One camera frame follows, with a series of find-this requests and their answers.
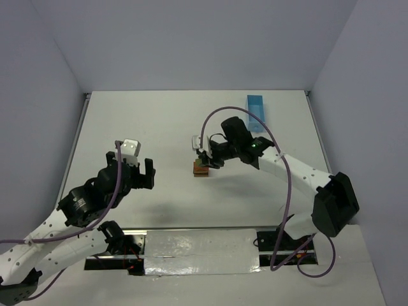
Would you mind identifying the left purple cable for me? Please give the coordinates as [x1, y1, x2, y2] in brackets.
[0, 142, 124, 302]

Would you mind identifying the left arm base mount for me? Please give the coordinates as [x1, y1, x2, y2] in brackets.
[84, 235, 145, 276]

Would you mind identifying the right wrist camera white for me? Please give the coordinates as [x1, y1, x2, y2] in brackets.
[191, 135, 212, 159]

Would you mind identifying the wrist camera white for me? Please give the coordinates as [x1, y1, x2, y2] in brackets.
[191, 135, 212, 159]
[115, 139, 141, 166]

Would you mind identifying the silver tape patch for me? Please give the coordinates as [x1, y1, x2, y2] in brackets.
[144, 229, 261, 276]

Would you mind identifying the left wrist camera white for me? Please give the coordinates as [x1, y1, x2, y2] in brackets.
[115, 139, 141, 166]

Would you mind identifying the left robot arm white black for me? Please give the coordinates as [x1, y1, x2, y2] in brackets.
[1, 149, 156, 305]

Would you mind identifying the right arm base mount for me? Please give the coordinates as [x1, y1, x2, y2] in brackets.
[252, 229, 317, 267]

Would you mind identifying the blue rectangular box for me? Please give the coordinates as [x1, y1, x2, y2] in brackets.
[246, 95, 265, 133]

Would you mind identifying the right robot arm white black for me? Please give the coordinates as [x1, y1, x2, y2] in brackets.
[193, 117, 360, 240]

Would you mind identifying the orange arch block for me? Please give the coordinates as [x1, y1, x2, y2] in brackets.
[193, 163, 209, 173]

